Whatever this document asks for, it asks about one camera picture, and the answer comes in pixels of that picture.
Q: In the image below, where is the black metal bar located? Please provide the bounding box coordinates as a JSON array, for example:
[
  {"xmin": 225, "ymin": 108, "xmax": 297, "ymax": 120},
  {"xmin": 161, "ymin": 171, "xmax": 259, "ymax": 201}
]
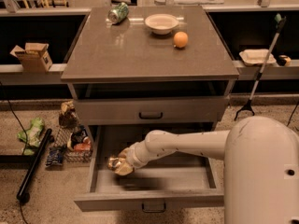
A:
[{"xmin": 17, "ymin": 129, "xmax": 52, "ymax": 203}]

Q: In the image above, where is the white foam tray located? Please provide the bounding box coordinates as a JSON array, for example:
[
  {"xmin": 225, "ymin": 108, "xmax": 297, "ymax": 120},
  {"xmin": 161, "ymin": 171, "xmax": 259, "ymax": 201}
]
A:
[{"xmin": 239, "ymin": 49, "xmax": 268, "ymax": 66}]

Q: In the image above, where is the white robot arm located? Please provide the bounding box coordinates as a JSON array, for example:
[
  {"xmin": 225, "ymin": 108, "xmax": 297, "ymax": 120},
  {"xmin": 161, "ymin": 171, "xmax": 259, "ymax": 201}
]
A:
[{"xmin": 113, "ymin": 116, "xmax": 299, "ymax": 224}]

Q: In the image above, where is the red snack packet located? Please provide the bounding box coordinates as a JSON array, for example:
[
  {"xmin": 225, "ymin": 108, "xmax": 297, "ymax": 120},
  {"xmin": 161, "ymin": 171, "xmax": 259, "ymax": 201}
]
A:
[{"xmin": 74, "ymin": 143, "xmax": 92, "ymax": 151}]

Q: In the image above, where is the open grey drawer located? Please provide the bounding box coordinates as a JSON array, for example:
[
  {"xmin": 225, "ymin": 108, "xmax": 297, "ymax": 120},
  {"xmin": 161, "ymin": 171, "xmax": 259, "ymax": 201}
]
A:
[{"xmin": 75, "ymin": 125, "xmax": 224, "ymax": 213}]

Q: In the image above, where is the orange fruit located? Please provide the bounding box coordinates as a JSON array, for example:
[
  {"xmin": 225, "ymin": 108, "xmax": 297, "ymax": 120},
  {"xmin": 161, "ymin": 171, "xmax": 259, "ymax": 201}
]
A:
[{"xmin": 173, "ymin": 32, "xmax": 188, "ymax": 49}]

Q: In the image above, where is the green chip bag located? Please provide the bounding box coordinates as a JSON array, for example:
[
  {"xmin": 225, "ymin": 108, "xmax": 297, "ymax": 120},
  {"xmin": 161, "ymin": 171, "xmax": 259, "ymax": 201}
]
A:
[{"xmin": 17, "ymin": 118, "xmax": 45, "ymax": 156}]

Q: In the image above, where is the wire mesh basket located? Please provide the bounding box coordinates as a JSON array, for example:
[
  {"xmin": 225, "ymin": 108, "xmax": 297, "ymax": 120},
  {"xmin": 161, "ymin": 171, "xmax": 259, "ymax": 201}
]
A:
[{"xmin": 54, "ymin": 125, "xmax": 93, "ymax": 163}]

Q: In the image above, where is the grey drawer cabinet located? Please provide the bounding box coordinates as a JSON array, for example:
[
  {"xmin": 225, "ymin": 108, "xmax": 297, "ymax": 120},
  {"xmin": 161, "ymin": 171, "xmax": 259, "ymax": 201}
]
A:
[{"xmin": 61, "ymin": 5, "xmax": 240, "ymax": 213}]

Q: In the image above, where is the white ceramic bowl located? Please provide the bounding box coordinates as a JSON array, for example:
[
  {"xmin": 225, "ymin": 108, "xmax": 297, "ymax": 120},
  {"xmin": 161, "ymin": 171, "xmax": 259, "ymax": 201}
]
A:
[{"xmin": 144, "ymin": 14, "xmax": 178, "ymax": 35}]

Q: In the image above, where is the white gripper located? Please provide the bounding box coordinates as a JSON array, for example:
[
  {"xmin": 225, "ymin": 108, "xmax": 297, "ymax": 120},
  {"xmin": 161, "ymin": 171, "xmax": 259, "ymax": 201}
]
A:
[{"xmin": 115, "ymin": 142, "xmax": 146, "ymax": 175}]

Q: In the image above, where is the closed grey upper drawer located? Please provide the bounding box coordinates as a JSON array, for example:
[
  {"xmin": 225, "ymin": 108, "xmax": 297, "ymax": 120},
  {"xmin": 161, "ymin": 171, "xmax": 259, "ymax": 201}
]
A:
[{"xmin": 74, "ymin": 97, "xmax": 228, "ymax": 125}]

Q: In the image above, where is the yellow black tape roll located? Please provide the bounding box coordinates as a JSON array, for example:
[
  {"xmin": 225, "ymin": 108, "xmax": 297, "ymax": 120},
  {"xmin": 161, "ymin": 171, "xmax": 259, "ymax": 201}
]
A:
[{"xmin": 278, "ymin": 55, "xmax": 291, "ymax": 66}]

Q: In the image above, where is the blue snack packet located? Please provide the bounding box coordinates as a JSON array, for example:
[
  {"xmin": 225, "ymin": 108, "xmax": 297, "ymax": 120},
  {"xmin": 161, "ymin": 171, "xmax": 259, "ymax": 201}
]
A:
[{"xmin": 46, "ymin": 147, "xmax": 65, "ymax": 167}]

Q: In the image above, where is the black power adapter cable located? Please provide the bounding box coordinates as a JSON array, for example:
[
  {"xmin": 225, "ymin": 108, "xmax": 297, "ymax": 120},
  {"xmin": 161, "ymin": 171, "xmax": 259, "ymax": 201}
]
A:
[{"xmin": 286, "ymin": 100, "xmax": 299, "ymax": 128}]

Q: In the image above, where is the brown snack bag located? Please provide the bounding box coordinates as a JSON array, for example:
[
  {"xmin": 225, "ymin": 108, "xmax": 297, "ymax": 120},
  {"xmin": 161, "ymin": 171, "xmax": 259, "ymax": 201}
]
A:
[{"xmin": 59, "ymin": 101, "xmax": 78, "ymax": 128}]

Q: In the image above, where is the brown cardboard box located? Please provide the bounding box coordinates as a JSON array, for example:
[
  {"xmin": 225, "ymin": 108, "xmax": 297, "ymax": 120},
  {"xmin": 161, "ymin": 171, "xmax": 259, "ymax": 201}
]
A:
[{"xmin": 10, "ymin": 43, "xmax": 52, "ymax": 73}]

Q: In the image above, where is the green soda can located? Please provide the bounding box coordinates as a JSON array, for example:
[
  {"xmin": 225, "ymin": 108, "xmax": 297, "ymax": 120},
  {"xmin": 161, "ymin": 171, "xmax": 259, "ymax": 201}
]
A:
[{"xmin": 107, "ymin": 2, "xmax": 129, "ymax": 24}]

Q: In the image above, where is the reacher grabber tool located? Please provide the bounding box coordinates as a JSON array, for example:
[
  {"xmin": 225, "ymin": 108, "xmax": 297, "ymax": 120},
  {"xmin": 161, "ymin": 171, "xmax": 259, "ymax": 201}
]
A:
[{"xmin": 234, "ymin": 13, "xmax": 287, "ymax": 120}]

